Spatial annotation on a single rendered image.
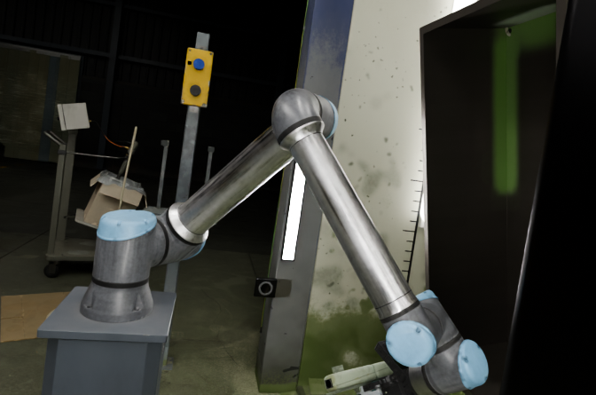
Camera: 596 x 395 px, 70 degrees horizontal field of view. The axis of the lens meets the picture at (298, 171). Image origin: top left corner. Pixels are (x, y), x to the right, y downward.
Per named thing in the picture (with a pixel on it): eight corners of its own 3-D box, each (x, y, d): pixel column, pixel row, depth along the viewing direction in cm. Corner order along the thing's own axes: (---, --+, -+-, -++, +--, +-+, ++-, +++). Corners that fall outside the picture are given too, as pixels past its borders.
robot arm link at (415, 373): (415, 358, 98) (440, 351, 104) (400, 363, 102) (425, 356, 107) (431, 400, 94) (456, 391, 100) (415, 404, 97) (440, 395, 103)
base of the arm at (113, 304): (70, 320, 109) (74, 283, 108) (90, 294, 127) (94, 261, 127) (147, 324, 113) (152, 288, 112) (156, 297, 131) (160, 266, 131)
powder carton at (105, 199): (75, 206, 346) (98, 162, 349) (127, 225, 365) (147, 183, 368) (74, 220, 298) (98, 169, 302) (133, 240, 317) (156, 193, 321)
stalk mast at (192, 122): (167, 360, 216) (209, 36, 207) (166, 367, 210) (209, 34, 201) (154, 359, 214) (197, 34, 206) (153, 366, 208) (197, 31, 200)
